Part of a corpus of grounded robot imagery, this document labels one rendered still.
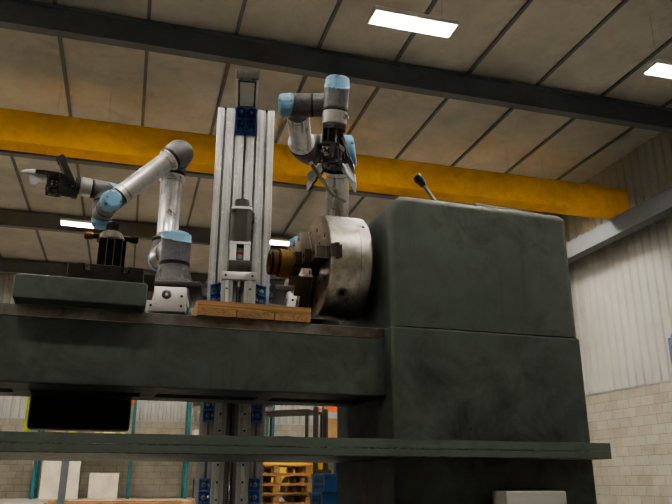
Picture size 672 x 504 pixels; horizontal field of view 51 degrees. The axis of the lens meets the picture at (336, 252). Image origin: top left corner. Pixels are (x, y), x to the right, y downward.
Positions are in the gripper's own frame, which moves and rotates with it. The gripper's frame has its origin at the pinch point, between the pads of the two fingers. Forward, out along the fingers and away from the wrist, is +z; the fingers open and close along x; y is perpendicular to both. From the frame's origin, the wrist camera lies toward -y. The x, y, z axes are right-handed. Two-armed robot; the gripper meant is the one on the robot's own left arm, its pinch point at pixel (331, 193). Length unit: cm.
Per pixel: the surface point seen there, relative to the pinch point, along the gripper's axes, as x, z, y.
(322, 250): 2.2, 18.5, 11.0
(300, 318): 1.6, 38.0, 22.8
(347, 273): 9.5, 24.5, 9.0
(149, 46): -575, -369, -744
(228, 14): -458, -430, -778
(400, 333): 26.3, 40.1, 11.2
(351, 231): 8.7, 12.0, 5.2
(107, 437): -25, 66, 65
